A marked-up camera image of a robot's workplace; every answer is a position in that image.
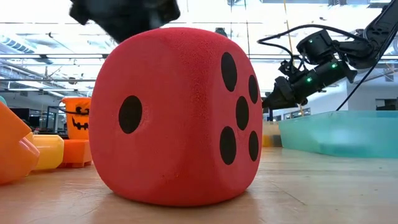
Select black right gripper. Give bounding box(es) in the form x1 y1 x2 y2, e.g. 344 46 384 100
262 72 324 110

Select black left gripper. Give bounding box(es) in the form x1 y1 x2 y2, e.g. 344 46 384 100
68 0 181 44

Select red foam die black dots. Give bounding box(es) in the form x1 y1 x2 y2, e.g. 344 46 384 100
89 27 264 208

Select orange toy block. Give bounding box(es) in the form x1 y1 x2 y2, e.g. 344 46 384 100
0 102 40 186
57 139 93 169

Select teal translucent plastic tray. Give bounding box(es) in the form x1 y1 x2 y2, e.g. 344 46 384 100
278 110 398 159

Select black monitor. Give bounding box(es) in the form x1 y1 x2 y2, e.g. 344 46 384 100
9 108 30 121
375 98 398 111

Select orange jack-o'-lantern bucket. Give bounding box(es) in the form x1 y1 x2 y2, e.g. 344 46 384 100
60 96 93 140

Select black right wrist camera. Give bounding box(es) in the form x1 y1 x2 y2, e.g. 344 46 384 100
277 58 302 79

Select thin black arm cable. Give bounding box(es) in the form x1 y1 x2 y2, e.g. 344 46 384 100
335 27 398 112

